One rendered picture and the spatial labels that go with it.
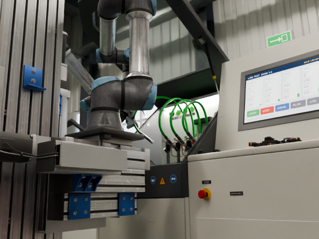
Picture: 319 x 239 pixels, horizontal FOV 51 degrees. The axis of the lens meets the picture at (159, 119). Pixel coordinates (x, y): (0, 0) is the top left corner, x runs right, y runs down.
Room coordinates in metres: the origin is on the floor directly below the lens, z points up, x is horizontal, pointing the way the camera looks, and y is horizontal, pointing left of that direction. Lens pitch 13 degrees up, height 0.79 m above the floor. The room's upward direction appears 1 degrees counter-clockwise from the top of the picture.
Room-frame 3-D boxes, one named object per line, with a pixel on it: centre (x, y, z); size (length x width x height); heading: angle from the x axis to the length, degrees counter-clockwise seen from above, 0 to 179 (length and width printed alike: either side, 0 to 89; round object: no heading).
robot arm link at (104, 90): (1.29, 0.21, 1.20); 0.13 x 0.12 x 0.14; 100
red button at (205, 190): (1.47, -0.18, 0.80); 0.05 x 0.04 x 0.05; 47
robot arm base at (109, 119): (1.29, 0.22, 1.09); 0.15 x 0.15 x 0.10
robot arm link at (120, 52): (1.65, 0.16, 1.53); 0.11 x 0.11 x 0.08; 10
